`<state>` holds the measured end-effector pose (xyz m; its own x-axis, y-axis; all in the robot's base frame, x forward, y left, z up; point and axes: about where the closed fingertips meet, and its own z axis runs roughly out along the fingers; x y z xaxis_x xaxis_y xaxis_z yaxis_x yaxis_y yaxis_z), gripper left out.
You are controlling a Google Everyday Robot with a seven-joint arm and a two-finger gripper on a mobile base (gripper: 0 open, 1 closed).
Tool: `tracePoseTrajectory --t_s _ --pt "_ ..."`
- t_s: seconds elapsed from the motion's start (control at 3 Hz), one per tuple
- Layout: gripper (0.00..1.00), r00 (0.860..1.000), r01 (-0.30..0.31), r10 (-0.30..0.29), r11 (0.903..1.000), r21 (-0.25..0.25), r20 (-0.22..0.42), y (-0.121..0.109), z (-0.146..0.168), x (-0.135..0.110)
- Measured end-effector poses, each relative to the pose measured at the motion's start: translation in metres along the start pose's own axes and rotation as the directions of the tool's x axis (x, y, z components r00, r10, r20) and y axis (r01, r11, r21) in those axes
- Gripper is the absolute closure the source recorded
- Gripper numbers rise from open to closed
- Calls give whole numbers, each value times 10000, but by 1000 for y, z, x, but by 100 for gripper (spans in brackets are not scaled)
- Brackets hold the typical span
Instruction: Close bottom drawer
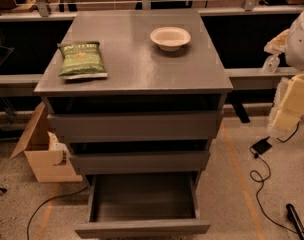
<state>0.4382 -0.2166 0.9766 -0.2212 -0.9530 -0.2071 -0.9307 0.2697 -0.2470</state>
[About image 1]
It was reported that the grey bottom drawer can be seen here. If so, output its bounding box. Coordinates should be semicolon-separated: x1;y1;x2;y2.
75;172;209;239

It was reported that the grey drawer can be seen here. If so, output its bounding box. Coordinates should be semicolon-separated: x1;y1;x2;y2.
70;140;209;175
75;172;209;239
48;111;222;143

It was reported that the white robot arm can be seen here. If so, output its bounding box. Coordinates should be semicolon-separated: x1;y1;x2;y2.
264;10;304;138

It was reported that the grey top drawer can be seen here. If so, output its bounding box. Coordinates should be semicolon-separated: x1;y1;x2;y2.
48;111;222;143

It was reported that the grey middle drawer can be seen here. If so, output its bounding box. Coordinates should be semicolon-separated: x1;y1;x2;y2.
70;140;209;175

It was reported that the black power adapter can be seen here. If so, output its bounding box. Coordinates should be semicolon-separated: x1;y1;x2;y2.
250;138;272;155

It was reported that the black bar on floor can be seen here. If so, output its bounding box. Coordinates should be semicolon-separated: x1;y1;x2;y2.
286;204;304;240

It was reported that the white paper bowl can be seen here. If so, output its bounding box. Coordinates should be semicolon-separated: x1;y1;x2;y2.
150;27;191;52

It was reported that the green chip bag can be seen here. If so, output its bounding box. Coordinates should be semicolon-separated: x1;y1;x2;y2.
58;41;108;80

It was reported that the cardboard box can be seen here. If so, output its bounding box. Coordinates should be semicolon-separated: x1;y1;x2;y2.
10;102;82;183

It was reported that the grey metal rail frame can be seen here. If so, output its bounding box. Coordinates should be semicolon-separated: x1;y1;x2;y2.
0;0;304;97

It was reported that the black adapter cable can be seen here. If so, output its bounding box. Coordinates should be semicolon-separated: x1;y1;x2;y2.
248;120;301;235

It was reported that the black floor cable left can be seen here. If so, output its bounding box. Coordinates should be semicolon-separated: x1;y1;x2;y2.
26;184;89;240

